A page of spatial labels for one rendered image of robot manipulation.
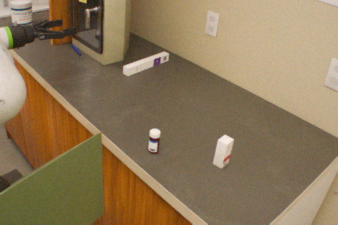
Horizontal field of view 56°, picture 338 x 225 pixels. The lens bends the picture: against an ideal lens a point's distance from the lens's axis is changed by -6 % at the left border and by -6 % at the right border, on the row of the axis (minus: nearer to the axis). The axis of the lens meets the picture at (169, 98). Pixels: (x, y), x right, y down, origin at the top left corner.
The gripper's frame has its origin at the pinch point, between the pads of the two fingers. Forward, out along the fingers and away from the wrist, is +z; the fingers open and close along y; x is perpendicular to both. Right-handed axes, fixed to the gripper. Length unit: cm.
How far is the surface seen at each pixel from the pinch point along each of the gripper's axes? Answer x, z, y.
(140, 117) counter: 20, 2, -51
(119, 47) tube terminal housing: 12.9, 24.1, -5.9
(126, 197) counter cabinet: 44, -12, -61
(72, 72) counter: 20.2, -0.4, -4.5
